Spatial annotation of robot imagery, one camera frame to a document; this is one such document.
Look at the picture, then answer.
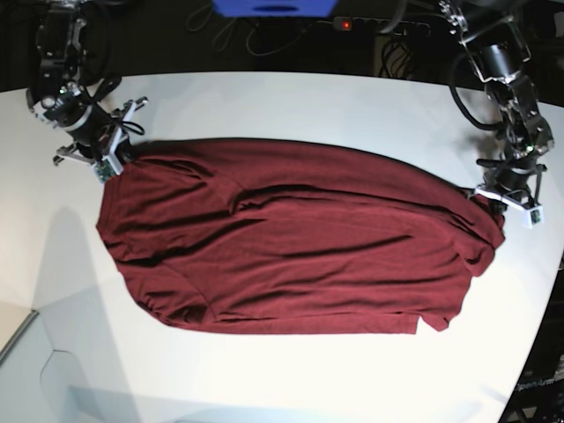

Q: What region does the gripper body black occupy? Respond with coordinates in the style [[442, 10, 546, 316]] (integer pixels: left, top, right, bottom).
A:
[[26, 83, 131, 161], [477, 153, 544, 207]]

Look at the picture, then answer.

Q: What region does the dark red t-shirt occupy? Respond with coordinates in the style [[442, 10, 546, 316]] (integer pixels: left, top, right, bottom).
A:
[[97, 139, 504, 335]]

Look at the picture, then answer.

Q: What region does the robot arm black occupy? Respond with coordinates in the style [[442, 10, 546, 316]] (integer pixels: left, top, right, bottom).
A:
[[26, 1, 148, 182], [434, 1, 554, 227]]

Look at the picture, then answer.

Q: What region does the blue box at top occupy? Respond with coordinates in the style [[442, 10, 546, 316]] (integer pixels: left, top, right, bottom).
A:
[[212, 0, 337, 18]]

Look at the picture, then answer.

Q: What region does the black power strip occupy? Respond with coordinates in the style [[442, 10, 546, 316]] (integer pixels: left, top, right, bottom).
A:
[[331, 16, 432, 37]]

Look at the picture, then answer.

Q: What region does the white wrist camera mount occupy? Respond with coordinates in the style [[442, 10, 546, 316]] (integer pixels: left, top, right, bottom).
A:
[[92, 155, 123, 184], [523, 205, 545, 229]]

